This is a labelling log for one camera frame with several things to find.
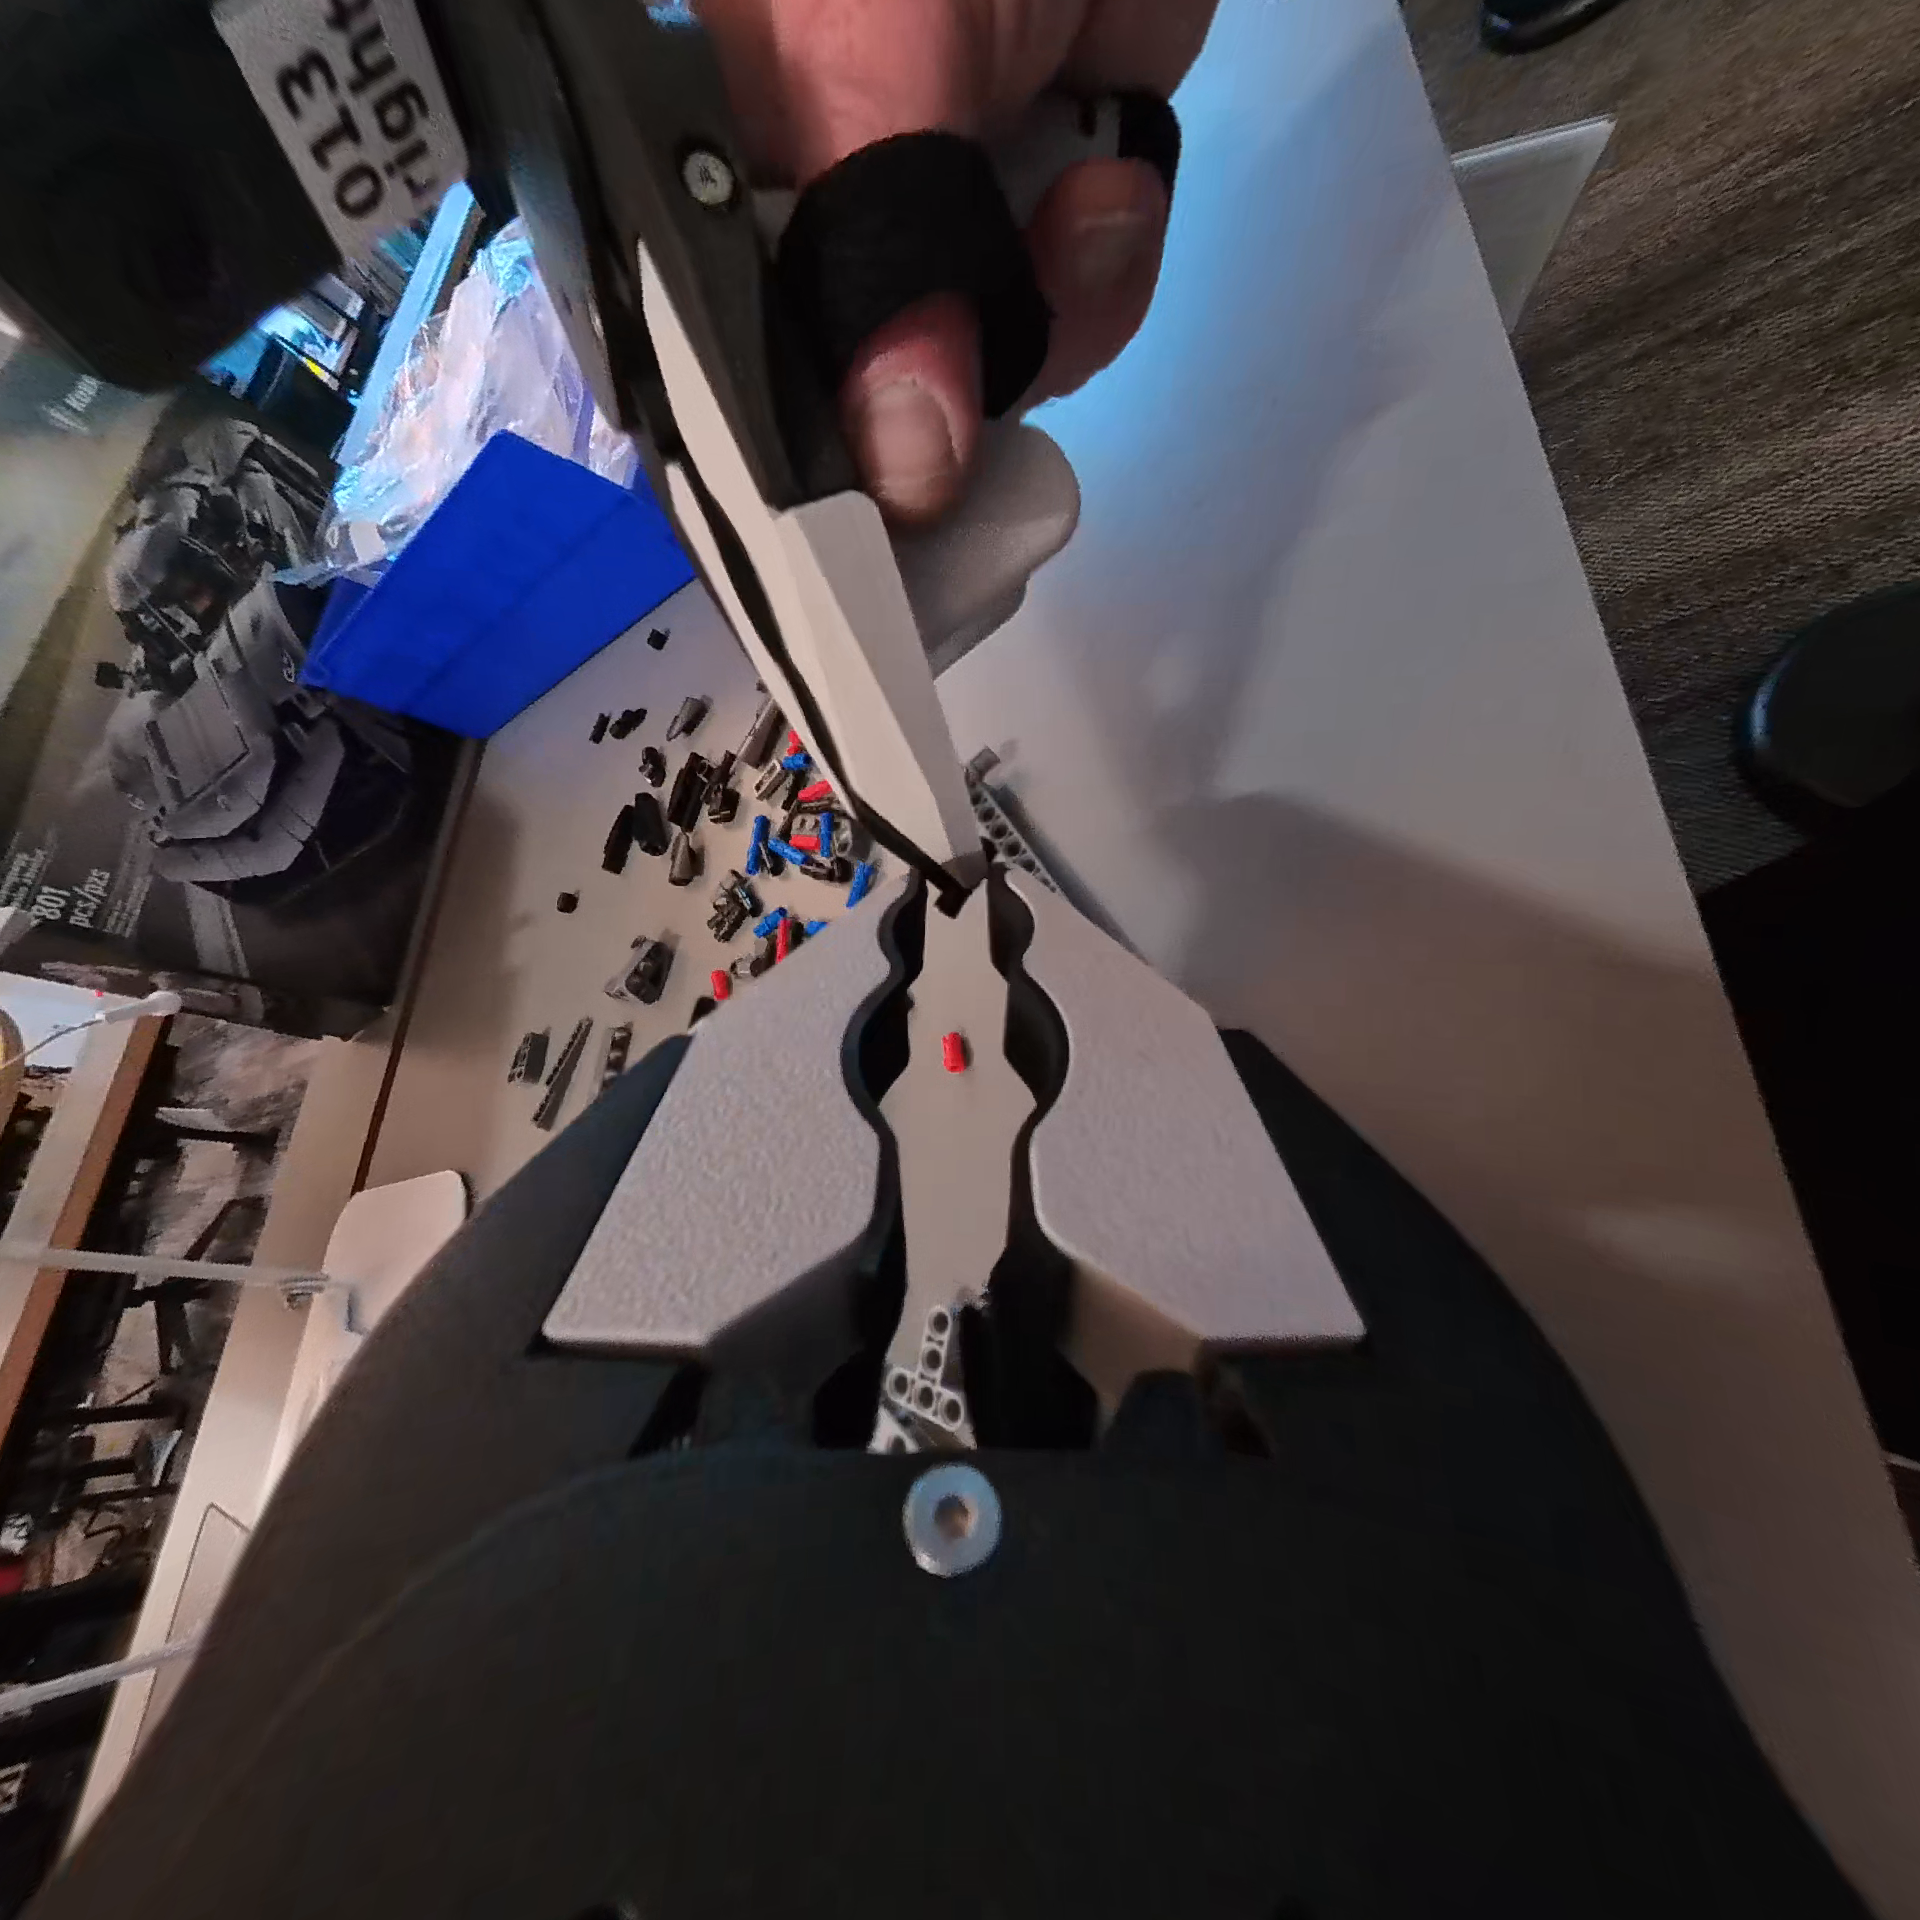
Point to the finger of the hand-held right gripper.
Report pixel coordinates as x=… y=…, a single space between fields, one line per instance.
x=855 y=644
x=687 y=518

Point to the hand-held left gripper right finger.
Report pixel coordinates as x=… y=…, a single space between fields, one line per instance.
x=1184 y=1185

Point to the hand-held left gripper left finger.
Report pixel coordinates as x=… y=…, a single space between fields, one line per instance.
x=720 y=1185

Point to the pile of small lego pieces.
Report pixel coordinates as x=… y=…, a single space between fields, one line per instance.
x=682 y=787

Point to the long black lego beam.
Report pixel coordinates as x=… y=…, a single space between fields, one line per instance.
x=1017 y=828

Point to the small black lego pin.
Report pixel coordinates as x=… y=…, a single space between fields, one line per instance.
x=948 y=888

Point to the long dark grey lego plate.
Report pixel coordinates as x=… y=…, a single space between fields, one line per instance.
x=563 y=1073

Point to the light grey T-shaped lego beam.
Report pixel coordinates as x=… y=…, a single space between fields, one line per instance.
x=930 y=1382

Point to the black lego set box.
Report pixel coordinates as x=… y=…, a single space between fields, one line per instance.
x=194 y=599

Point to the person's right hand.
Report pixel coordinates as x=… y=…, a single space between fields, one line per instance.
x=901 y=60

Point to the blue plastic bin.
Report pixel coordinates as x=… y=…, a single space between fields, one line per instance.
x=495 y=599

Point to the clear plastic bags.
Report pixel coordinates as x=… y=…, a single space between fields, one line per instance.
x=451 y=375

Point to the clear plastic stand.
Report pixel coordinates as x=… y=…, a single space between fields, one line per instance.
x=148 y=1272

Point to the white flat sheet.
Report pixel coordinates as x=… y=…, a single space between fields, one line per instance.
x=1529 y=194

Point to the black stool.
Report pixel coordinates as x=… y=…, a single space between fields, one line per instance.
x=1845 y=704

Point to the black round stand base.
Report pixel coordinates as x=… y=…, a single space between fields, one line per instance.
x=1545 y=15

